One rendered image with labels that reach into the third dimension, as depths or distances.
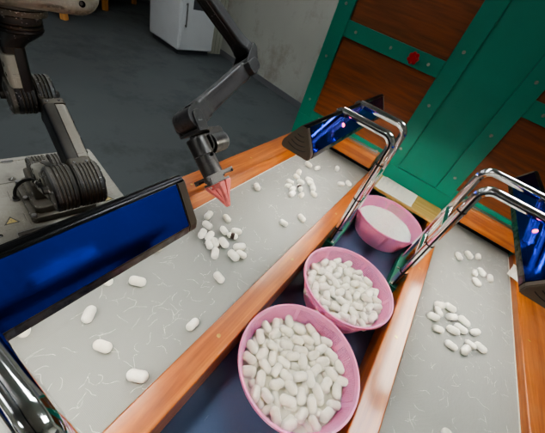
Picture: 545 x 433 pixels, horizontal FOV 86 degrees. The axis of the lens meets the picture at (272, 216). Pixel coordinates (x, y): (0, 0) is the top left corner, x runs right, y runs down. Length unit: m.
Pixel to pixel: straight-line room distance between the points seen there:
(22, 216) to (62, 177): 0.40
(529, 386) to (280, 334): 0.66
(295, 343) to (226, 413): 0.20
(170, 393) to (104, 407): 0.11
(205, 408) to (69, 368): 0.26
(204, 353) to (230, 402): 0.13
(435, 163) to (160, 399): 1.28
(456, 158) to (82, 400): 1.39
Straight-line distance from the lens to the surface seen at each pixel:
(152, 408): 0.61
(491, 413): 0.97
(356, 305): 0.86
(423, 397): 0.85
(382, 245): 1.16
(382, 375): 0.77
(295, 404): 0.68
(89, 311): 0.69
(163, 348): 0.67
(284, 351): 0.72
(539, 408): 1.05
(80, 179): 0.95
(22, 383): 0.26
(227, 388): 0.72
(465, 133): 1.41
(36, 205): 1.27
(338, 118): 0.83
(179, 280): 0.75
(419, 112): 1.40
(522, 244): 0.85
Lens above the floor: 1.35
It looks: 39 degrees down
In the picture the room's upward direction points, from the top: 22 degrees clockwise
